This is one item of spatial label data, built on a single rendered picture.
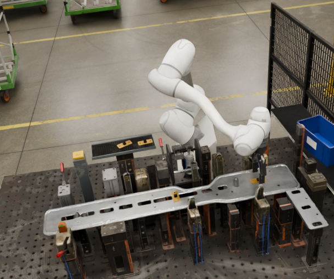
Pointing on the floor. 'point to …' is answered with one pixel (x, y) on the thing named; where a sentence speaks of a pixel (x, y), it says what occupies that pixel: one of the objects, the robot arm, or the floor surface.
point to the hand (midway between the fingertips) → (258, 174)
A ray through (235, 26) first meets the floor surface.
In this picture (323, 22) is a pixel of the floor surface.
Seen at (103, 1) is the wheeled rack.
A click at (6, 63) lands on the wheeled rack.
